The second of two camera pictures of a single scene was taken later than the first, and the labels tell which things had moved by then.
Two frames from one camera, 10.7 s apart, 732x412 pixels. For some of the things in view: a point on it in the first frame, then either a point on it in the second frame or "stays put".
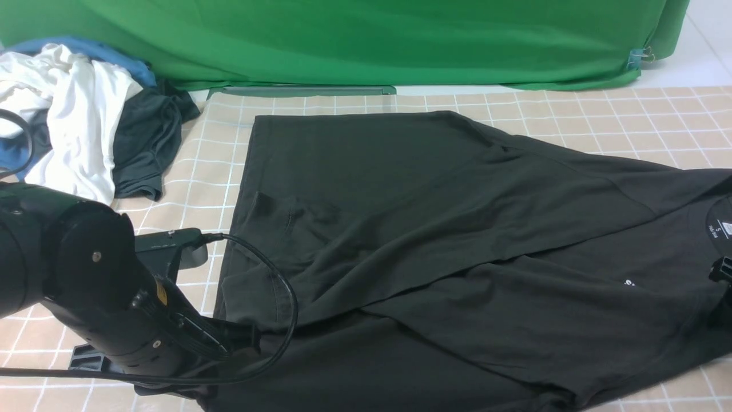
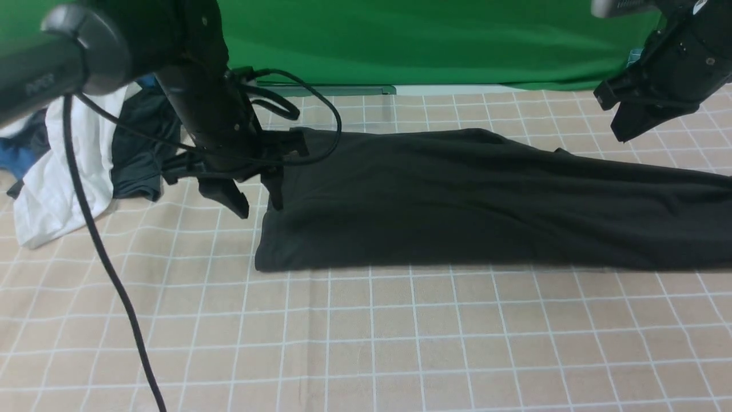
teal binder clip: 638,56 stays put
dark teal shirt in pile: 147,129 stays put
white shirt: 83,95 -> 48,208
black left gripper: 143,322 -> 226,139
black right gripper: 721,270 -> 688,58
